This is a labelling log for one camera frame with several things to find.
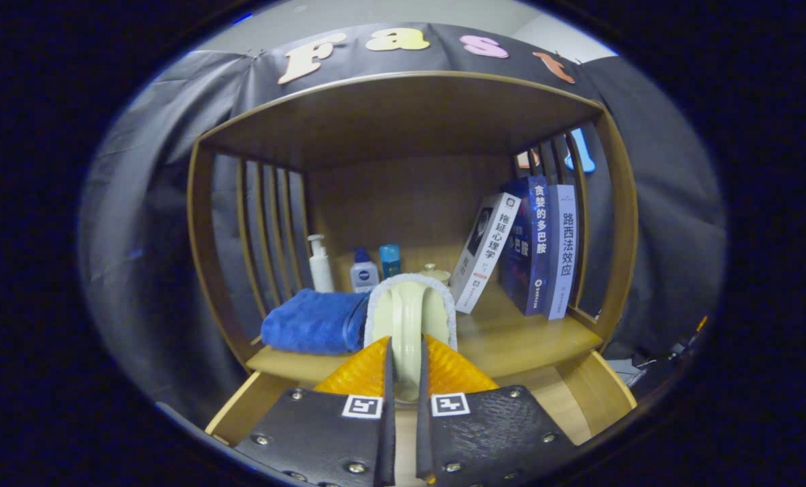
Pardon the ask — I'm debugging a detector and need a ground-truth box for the white bottle with blue cap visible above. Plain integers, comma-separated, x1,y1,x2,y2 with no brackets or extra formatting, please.
349,247,380,294

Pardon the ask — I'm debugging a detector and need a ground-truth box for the rolled blue towel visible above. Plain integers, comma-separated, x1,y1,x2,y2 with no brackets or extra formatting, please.
261,288,370,356

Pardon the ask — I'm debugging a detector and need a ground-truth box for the dark floor equipment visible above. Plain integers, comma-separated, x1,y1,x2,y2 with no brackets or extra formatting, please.
606,315,708,386

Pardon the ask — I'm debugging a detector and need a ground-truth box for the clear blue bottle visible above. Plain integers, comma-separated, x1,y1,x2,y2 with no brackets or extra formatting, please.
378,244,401,279

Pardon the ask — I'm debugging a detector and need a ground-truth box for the dark blue book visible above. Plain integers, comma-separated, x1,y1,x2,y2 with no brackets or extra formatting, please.
497,176,552,317

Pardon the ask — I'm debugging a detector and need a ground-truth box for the white pump bottle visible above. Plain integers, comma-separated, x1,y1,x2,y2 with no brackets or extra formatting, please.
307,234,336,294

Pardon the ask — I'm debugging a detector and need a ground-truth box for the black backdrop cloth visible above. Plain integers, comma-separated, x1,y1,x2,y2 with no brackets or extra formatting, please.
78,22,728,420

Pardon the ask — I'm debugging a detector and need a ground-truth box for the wooden countertop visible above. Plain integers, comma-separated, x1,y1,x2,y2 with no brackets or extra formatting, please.
246,281,603,379

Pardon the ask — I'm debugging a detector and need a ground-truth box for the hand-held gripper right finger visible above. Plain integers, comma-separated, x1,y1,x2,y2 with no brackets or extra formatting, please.
415,333,579,486

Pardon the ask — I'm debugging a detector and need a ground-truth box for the wooden cabinet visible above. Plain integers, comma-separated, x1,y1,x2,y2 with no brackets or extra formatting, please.
186,70,640,379

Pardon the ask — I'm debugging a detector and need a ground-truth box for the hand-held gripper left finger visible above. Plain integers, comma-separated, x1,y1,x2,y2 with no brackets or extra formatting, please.
233,336,397,487

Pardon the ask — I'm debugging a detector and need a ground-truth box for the white book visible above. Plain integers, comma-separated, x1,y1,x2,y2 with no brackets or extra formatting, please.
449,192,522,315

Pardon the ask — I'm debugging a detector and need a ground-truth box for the pale lilac book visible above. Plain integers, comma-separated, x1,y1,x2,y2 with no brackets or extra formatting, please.
546,184,579,321

